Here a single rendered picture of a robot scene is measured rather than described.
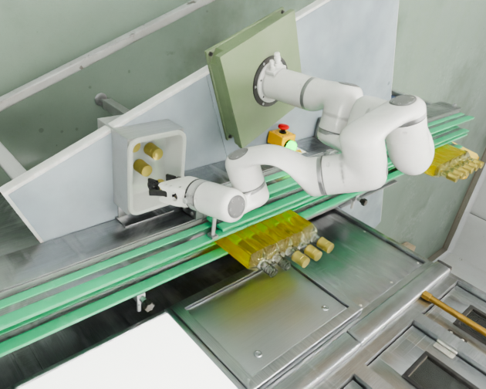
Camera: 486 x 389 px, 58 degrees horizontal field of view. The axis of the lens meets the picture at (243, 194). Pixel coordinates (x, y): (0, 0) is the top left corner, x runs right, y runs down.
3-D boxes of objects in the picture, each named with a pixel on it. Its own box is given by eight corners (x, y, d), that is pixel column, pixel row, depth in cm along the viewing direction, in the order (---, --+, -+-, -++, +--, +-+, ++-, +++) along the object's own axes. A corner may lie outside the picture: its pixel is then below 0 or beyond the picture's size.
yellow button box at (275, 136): (264, 148, 158) (279, 156, 153) (268, 129, 154) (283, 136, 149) (278, 144, 162) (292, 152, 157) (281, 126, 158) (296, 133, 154)
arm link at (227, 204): (267, 164, 96) (278, 199, 101) (234, 157, 104) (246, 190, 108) (220, 203, 89) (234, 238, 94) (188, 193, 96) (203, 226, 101)
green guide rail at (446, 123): (207, 197, 128) (225, 211, 123) (208, 195, 127) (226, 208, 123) (459, 113, 238) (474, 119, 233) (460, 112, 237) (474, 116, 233)
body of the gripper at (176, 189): (183, 216, 99) (156, 205, 107) (218, 205, 106) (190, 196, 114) (182, 184, 97) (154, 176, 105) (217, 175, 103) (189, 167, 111)
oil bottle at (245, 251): (207, 238, 137) (254, 275, 124) (209, 223, 134) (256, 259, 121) (221, 231, 140) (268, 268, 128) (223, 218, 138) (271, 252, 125)
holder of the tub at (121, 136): (113, 218, 125) (127, 231, 120) (111, 128, 111) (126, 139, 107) (164, 202, 136) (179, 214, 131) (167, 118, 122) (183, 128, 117)
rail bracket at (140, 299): (117, 296, 122) (143, 326, 114) (117, 278, 119) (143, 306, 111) (130, 290, 124) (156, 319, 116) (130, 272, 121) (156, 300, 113)
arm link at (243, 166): (330, 180, 98) (243, 191, 106) (318, 130, 92) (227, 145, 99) (327, 203, 92) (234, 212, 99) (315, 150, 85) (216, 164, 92)
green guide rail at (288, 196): (206, 219, 132) (223, 231, 127) (206, 216, 131) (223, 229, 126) (454, 126, 242) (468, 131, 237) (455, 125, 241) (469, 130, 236)
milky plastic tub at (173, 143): (113, 203, 122) (129, 218, 117) (111, 128, 111) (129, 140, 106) (166, 187, 133) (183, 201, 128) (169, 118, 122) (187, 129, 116)
